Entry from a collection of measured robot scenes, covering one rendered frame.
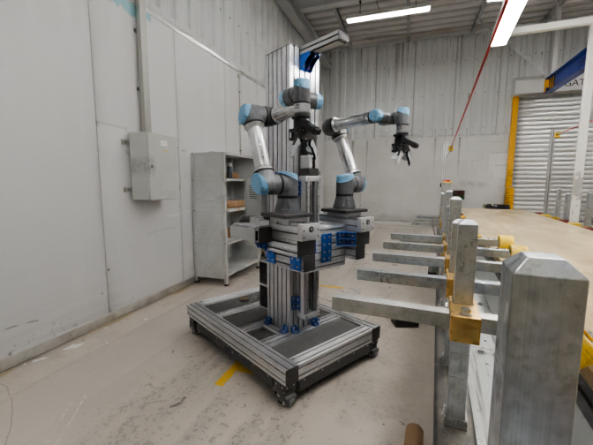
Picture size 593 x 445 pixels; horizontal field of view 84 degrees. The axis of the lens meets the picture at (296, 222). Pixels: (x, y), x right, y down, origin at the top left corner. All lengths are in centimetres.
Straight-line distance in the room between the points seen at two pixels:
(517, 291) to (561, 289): 2
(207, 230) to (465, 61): 811
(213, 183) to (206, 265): 98
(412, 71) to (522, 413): 995
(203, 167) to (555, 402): 386
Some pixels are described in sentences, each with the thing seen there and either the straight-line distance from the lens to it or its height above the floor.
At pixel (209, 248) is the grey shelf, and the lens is 402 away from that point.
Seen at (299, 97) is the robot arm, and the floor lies 158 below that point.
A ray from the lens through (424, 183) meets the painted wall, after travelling 965.
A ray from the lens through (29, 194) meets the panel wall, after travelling 286.
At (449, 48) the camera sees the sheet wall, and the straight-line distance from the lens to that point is 1027.
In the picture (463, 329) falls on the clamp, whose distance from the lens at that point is 70.
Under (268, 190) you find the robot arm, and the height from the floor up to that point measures 117.
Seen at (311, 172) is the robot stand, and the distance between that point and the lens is 206.
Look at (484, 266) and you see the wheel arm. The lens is 122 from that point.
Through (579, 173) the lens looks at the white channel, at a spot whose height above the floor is 129.
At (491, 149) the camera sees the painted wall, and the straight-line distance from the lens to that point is 987.
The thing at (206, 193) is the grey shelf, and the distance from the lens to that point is 395.
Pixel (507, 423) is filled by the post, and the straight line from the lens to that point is 26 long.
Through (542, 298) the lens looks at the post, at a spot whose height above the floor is 115.
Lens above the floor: 121
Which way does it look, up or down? 7 degrees down
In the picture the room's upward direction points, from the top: straight up
